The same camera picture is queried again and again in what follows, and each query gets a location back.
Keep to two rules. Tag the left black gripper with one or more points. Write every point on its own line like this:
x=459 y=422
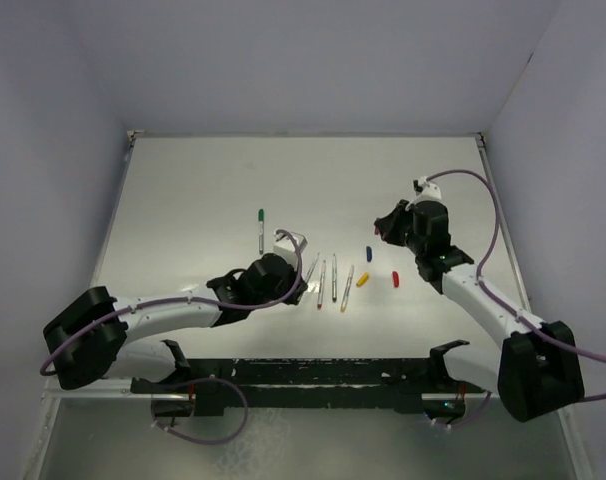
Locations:
x=294 y=280

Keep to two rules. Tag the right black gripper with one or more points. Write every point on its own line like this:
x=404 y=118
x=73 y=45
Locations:
x=388 y=224

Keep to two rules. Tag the red marker pen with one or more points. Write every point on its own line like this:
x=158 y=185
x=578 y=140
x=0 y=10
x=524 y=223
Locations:
x=321 y=285

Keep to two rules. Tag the purple marker pen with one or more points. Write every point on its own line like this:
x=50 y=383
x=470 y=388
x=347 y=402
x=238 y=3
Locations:
x=311 y=268

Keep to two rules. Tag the green marker pen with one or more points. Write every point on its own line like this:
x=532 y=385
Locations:
x=261 y=238

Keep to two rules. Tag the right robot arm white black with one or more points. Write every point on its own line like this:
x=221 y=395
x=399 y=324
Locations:
x=536 y=371

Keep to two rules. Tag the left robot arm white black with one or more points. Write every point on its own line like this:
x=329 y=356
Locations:
x=87 y=339

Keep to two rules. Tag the yellow pen cap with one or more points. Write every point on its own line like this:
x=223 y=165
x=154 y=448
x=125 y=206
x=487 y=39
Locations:
x=362 y=280

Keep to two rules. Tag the blue marker pen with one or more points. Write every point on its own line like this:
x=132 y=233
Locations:
x=334 y=278

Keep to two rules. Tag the yellow marker pen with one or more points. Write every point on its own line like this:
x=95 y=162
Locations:
x=347 y=289

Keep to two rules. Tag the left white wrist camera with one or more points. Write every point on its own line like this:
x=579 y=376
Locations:
x=284 y=247

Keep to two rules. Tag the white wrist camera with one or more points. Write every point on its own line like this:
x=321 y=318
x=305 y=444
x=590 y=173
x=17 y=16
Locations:
x=426 y=190
x=284 y=247

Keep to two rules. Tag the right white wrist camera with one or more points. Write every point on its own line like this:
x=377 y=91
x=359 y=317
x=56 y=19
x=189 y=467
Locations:
x=426 y=190

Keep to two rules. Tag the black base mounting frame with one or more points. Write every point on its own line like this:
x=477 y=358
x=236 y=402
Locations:
x=209 y=387

